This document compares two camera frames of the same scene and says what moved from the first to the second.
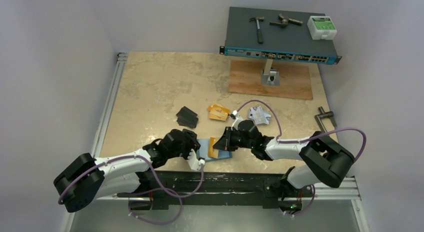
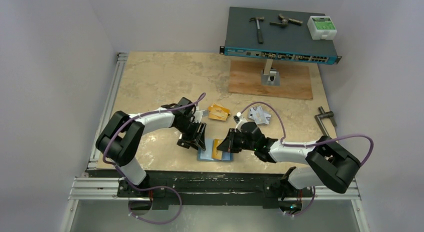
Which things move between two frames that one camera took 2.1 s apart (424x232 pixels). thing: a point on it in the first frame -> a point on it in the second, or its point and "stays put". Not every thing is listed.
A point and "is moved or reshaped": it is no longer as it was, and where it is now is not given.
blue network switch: [275, 34] stays put
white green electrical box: [321, 27] stays put
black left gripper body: [184, 148] -> [189, 130]
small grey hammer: [260, 38] stays put
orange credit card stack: [217, 111] stays put
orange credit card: [213, 152] is moved or reshaped
